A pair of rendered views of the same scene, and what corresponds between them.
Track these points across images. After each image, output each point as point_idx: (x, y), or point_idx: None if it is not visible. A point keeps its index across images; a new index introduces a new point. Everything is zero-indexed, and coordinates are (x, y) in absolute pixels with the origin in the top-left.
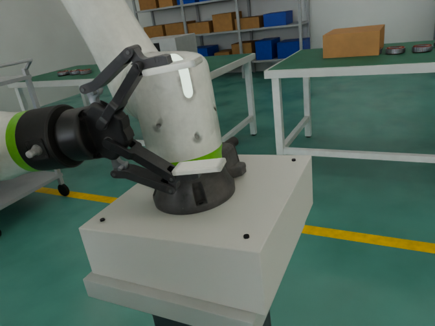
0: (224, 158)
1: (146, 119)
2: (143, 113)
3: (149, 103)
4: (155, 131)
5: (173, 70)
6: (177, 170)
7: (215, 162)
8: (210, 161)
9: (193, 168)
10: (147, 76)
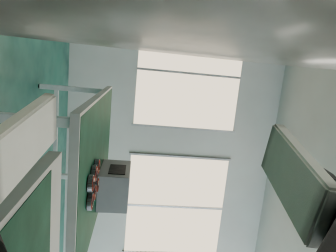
0: (56, 99)
1: (108, 26)
2: (193, 20)
3: (268, 63)
4: (2, 33)
5: (275, 191)
6: (7, 195)
7: (50, 124)
8: (43, 120)
9: (29, 167)
10: (300, 236)
